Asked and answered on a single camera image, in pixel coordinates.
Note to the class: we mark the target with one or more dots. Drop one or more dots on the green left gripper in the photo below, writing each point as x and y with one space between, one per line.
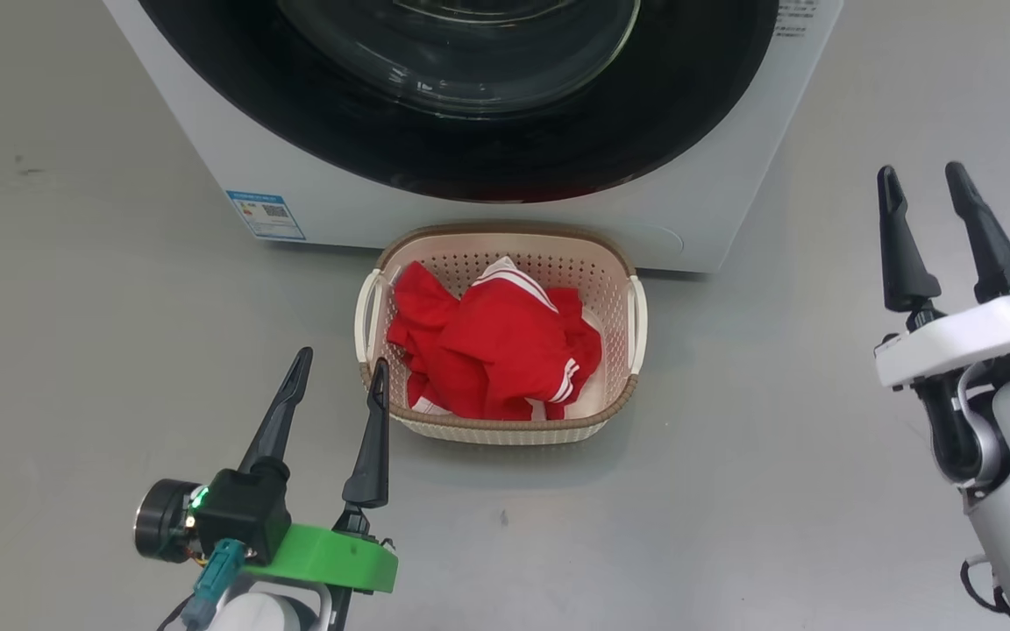
330 561

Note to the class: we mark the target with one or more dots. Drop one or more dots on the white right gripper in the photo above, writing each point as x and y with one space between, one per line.
970 337

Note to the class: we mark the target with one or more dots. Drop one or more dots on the red garment with white stripes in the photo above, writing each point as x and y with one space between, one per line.
496 350

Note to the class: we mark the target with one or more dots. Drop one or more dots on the cream laundry basket brown rim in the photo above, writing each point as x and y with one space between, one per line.
610 289

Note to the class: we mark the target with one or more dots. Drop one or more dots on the white washing machine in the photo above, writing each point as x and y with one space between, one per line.
207 105

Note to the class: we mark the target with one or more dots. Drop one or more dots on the blue energy label sticker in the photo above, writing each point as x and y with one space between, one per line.
266 216

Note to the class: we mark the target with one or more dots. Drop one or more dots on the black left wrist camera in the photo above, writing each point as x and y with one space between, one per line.
242 513

